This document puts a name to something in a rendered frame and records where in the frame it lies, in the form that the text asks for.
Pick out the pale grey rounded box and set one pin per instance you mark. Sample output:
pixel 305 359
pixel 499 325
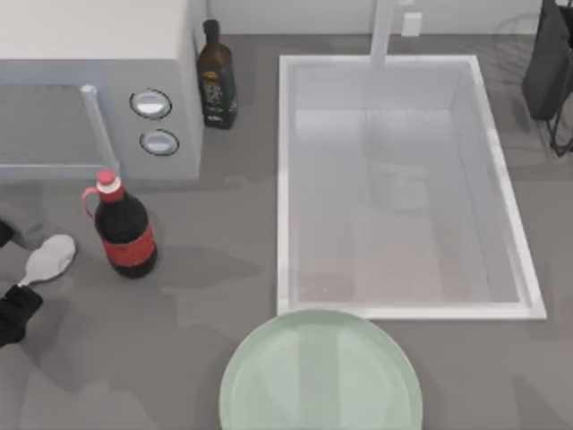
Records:
pixel 48 260

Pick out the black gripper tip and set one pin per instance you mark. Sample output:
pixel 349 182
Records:
pixel 4 234

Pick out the dark bottle with red cap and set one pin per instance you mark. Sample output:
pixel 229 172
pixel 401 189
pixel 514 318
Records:
pixel 125 233

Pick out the grey microwave door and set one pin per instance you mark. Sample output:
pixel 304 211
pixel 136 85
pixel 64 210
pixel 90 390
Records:
pixel 40 125

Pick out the small silver microwave knob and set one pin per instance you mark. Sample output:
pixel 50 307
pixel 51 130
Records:
pixel 159 142

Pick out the large silver microwave knob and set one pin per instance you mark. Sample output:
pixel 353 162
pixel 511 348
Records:
pixel 151 104

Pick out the dark olive oil bottle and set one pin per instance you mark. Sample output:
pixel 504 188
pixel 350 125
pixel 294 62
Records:
pixel 217 85

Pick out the pale microwave oven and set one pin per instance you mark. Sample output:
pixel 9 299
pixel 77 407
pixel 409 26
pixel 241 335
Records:
pixel 147 36

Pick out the pale green plate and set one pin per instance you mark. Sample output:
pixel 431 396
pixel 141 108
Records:
pixel 320 376

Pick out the white sink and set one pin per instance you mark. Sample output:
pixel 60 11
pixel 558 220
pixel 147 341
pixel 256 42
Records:
pixel 403 201

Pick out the tall white tap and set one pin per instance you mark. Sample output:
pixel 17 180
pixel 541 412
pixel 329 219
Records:
pixel 382 31

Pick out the white wall socket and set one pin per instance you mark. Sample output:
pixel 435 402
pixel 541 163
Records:
pixel 411 23

